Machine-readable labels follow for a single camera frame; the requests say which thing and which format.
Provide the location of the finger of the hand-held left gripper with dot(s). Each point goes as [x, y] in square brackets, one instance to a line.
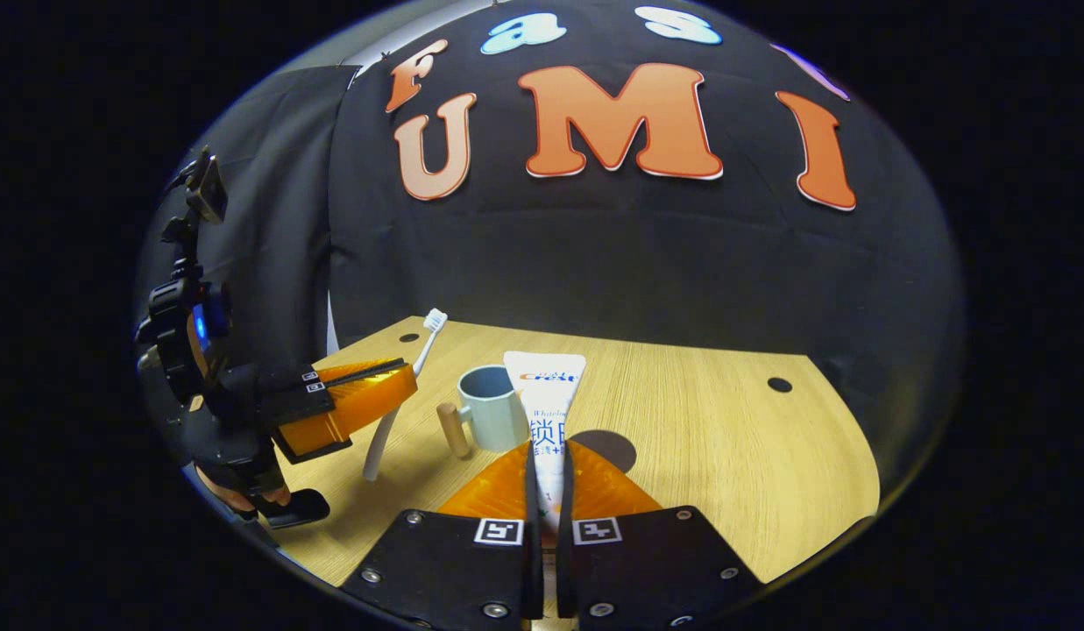
[349, 372]
[349, 412]

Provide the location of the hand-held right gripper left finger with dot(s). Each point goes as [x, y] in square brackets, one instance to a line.
[533, 561]

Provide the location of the wooden desktop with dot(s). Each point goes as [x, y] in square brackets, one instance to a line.
[726, 456]

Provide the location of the white toothpaste tube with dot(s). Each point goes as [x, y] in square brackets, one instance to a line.
[546, 412]

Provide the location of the black backdrop cloth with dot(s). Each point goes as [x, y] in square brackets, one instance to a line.
[638, 263]

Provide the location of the dark round coaster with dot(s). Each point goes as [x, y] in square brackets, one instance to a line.
[612, 447]

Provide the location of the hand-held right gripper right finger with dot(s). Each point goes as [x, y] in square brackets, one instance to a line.
[565, 561]

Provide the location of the white toothbrush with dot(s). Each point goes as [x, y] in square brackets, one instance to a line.
[377, 451]

